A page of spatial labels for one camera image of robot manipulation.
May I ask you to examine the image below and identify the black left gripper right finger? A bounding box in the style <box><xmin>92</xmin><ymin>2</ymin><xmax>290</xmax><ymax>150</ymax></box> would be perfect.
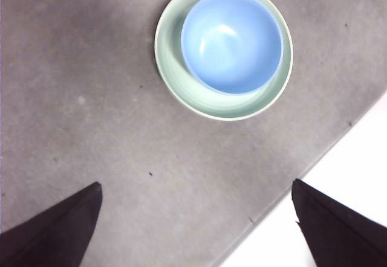
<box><xmin>290</xmin><ymin>178</ymin><xmax>387</xmax><ymax>267</ymax></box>

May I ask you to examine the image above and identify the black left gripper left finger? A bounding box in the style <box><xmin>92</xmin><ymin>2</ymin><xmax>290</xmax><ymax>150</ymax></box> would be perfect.
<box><xmin>0</xmin><ymin>182</ymin><xmax>103</xmax><ymax>267</ymax></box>

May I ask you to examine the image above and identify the blue bowl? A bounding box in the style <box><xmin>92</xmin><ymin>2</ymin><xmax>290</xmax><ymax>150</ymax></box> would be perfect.
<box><xmin>180</xmin><ymin>0</ymin><xmax>284</xmax><ymax>95</ymax></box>

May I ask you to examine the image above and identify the green plate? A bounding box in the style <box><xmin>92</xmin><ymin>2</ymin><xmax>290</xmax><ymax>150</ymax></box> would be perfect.
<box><xmin>154</xmin><ymin>0</ymin><xmax>294</xmax><ymax>121</ymax></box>

